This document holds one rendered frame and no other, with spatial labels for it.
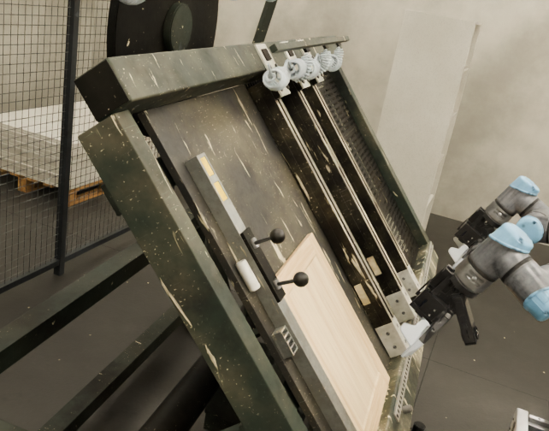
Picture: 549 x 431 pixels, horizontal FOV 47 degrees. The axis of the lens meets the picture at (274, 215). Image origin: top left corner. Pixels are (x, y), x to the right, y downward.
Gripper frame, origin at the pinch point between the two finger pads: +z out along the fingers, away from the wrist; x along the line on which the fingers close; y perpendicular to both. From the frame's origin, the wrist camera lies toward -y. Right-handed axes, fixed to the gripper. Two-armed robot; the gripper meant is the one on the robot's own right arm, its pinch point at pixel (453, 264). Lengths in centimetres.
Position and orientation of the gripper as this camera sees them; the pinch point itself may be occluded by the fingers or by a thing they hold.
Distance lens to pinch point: 210.4
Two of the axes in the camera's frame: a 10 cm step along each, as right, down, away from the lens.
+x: -3.7, 2.6, -8.9
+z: -5.7, 6.9, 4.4
